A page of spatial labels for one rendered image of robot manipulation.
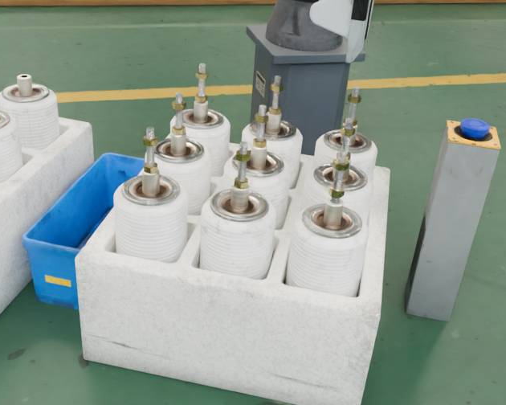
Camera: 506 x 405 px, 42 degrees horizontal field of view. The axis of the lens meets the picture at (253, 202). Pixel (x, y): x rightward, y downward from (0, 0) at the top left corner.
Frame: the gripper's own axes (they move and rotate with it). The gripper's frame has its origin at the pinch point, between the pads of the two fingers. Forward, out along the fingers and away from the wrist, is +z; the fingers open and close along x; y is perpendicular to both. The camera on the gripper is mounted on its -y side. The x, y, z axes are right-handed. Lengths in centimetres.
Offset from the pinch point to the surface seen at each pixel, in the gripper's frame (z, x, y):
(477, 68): 47, -147, -28
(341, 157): 12.9, 1.4, -0.1
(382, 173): 29.3, -28.0, -5.1
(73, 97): 47, -73, 76
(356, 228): 21.9, 1.9, -3.2
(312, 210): 21.9, -0.4, 2.6
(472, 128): 14.4, -17.3, -15.8
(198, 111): 20.3, -20.3, 24.7
